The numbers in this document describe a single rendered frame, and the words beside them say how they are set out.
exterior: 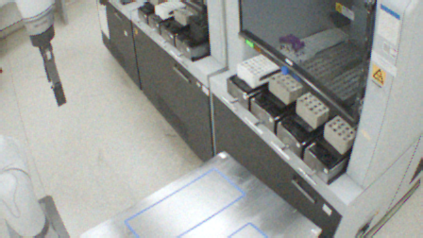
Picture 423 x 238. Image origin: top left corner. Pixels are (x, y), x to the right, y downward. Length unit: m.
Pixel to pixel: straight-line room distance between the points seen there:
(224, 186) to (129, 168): 1.27
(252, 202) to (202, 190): 0.15
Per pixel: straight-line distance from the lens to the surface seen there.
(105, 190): 2.39
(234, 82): 1.62
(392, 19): 1.01
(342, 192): 1.37
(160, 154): 2.50
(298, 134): 1.41
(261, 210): 1.20
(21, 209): 1.27
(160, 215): 1.21
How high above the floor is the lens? 1.80
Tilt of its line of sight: 42 degrees down
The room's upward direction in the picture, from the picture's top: 4 degrees counter-clockwise
